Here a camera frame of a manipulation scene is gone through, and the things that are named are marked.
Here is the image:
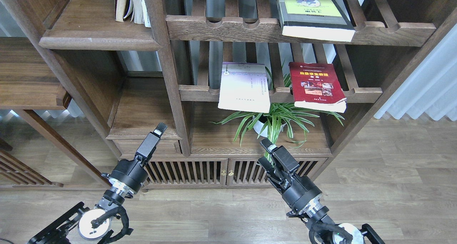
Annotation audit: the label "white curtain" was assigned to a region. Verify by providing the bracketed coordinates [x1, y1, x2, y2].
[374, 26, 457, 121]

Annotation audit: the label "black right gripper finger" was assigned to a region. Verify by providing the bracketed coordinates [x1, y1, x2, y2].
[258, 157, 282, 182]
[261, 138, 299, 174]

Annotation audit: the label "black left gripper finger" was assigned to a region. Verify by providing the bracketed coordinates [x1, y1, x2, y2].
[136, 122, 168, 166]

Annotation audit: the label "dark wooden bookshelf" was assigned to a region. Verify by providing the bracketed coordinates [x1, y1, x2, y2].
[1, 0, 456, 187]

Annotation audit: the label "red book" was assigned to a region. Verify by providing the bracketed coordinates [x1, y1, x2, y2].
[288, 62, 347, 113]

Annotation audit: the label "spider plant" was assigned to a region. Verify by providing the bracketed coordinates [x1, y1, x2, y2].
[211, 64, 345, 163]

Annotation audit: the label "yellow and grey thick book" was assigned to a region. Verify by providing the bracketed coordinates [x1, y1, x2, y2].
[276, 0, 355, 42]

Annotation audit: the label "pale lavender book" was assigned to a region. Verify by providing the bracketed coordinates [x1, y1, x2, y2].
[218, 62, 270, 113]

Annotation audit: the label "upright white books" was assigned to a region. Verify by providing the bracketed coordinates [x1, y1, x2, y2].
[130, 0, 151, 28]

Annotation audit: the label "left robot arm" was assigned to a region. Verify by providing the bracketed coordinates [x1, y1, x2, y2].
[28, 123, 167, 244]

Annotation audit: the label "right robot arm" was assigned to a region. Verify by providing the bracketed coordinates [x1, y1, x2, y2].
[258, 138, 383, 244]

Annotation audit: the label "upright beige book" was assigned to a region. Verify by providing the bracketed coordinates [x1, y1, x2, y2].
[115, 0, 128, 22]

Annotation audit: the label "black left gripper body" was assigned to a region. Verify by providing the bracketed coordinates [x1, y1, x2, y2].
[101, 155, 150, 198]

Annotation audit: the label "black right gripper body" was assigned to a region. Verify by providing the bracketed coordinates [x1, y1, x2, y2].
[267, 167, 323, 216]

